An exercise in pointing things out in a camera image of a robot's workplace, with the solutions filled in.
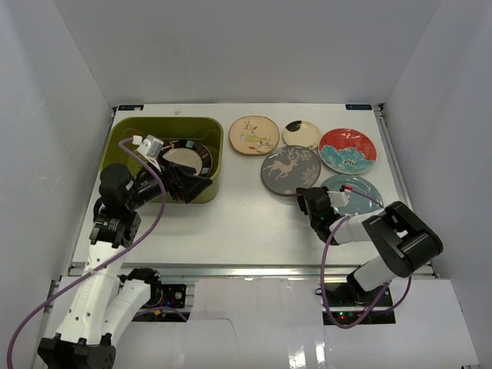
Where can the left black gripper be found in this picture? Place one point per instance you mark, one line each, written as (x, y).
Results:
(174, 179)

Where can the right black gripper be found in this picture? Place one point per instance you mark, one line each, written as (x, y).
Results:
(300, 198)

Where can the dark rimmed beige plate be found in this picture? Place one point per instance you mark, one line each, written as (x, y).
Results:
(189, 153)

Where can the grey deer plate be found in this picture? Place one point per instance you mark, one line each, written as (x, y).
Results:
(290, 167)

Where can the light blue plate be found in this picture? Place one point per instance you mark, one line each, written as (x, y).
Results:
(365, 199)

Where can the small cream black plate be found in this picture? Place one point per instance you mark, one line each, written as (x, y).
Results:
(301, 133)

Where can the beige bird branch plate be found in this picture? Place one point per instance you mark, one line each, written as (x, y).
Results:
(254, 135)

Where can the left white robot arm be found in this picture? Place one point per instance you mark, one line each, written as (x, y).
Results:
(105, 302)

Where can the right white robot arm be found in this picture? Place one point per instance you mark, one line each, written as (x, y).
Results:
(367, 227)

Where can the green plastic bin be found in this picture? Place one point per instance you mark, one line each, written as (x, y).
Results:
(203, 135)

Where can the red blue flower plate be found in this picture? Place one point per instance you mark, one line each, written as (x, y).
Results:
(347, 151)

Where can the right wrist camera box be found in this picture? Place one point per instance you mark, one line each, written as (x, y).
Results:
(340, 197)

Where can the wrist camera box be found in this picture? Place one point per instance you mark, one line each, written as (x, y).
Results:
(340, 197)
(149, 148)

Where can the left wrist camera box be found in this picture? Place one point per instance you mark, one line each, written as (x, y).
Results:
(149, 148)

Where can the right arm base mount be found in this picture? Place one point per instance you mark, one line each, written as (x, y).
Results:
(347, 304)

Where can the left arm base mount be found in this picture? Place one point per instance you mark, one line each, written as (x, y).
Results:
(166, 301)

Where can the aluminium table frame rail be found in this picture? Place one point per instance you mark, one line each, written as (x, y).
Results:
(399, 173)

